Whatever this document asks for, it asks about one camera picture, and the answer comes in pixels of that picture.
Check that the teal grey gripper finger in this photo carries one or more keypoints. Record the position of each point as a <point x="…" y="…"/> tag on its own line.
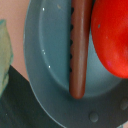
<point x="6" y="55"/>

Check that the brown toy sausage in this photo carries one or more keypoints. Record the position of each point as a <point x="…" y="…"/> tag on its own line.
<point x="80" y="22"/>

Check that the red toy tomato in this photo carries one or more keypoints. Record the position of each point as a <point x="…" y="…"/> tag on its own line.
<point x="109" y="27"/>

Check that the grey saucepan on stove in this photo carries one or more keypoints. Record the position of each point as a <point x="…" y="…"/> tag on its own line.
<point x="47" y="55"/>

